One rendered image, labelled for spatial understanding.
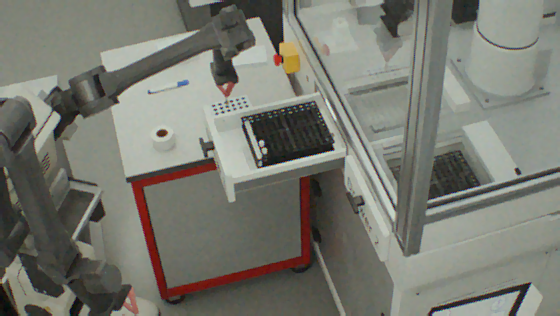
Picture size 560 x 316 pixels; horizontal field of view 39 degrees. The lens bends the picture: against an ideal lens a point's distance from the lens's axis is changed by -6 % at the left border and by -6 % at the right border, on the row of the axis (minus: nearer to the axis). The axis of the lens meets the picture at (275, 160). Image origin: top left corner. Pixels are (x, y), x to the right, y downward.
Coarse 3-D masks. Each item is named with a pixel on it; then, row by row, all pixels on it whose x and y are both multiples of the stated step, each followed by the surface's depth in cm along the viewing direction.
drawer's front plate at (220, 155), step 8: (208, 112) 233; (208, 120) 231; (208, 128) 232; (208, 136) 236; (216, 136) 227; (216, 144) 224; (216, 152) 226; (224, 152) 222; (224, 160) 220; (224, 168) 218; (224, 176) 220; (224, 184) 225; (232, 184) 219; (232, 192) 221; (232, 200) 224
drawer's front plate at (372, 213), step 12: (348, 156) 219; (348, 168) 220; (360, 180) 213; (360, 192) 213; (372, 204) 208; (360, 216) 219; (372, 216) 207; (372, 228) 209; (384, 228) 202; (372, 240) 212; (384, 240) 202; (384, 252) 205
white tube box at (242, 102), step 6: (240, 96) 257; (246, 96) 257; (216, 102) 255; (222, 102) 255; (234, 102) 255; (240, 102) 255; (246, 102) 256; (210, 108) 254; (216, 108) 254; (222, 108) 254; (228, 108) 253; (234, 108) 254; (240, 108) 254; (246, 108) 253; (216, 114) 253
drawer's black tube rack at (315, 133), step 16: (272, 112) 236; (288, 112) 236; (304, 112) 238; (320, 112) 236; (256, 128) 232; (272, 128) 232; (288, 128) 232; (304, 128) 235; (320, 128) 231; (272, 144) 227; (288, 144) 227; (304, 144) 230; (320, 144) 227; (272, 160) 228; (288, 160) 227
